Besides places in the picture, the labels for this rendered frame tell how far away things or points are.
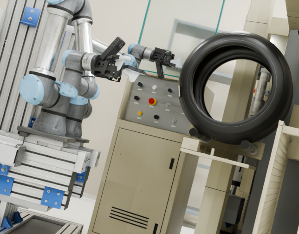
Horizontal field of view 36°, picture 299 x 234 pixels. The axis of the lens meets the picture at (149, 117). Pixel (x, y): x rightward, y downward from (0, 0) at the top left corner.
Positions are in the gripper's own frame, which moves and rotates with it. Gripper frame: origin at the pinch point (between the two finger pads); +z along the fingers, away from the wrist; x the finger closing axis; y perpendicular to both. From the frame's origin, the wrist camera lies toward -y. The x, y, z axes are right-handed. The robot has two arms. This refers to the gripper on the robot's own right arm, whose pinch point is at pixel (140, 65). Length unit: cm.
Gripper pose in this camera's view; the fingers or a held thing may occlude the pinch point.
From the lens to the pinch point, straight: 179.2
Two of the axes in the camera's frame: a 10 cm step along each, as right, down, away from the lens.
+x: -3.8, -2.9, -8.8
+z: 8.7, 1.9, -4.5
